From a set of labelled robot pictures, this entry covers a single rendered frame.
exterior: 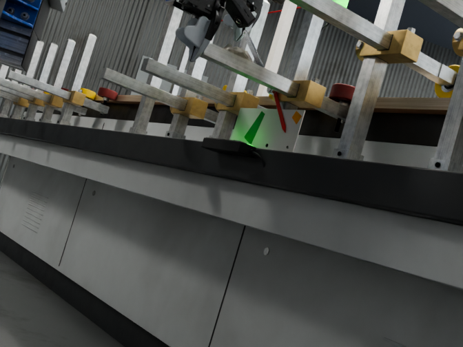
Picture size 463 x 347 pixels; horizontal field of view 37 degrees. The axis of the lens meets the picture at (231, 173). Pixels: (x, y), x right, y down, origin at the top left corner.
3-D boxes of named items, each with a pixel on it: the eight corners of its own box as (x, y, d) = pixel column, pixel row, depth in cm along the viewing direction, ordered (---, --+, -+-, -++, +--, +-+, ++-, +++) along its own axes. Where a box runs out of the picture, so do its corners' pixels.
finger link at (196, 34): (172, 52, 138) (186, 9, 139) (196, 63, 141) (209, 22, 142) (179, 51, 136) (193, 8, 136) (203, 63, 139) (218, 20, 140)
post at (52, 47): (21, 136, 324) (52, 41, 327) (18, 135, 327) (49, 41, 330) (27, 138, 326) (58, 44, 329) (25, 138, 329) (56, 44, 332)
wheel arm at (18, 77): (7, 79, 266) (10, 69, 266) (5, 79, 268) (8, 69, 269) (107, 115, 289) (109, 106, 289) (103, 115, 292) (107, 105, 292)
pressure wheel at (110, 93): (96, 114, 294) (105, 89, 295) (113, 119, 292) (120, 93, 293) (88, 110, 287) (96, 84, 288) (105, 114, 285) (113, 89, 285)
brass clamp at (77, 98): (70, 101, 277) (74, 89, 277) (59, 101, 288) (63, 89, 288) (84, 107, 280) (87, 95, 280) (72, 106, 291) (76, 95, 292)
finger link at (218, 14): (196, 38, 141) (209, -1, 142) (202, 42, 142) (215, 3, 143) (207, 37, 137) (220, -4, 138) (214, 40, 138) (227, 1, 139)
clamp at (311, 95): (304, 101, 151) (310, 79, 152) (269, 100, 163) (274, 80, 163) (322, 109, 154) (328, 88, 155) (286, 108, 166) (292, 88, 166)
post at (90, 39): (54, 141, 282) (89, 32, 286) (52, 140, 285) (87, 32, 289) (62, 144, 284) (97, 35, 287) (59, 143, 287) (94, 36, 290)
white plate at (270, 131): (291, 152, 150) (304, 109, 150) (227, 144, 171) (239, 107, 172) (293, 153, 150) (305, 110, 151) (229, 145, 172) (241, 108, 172)
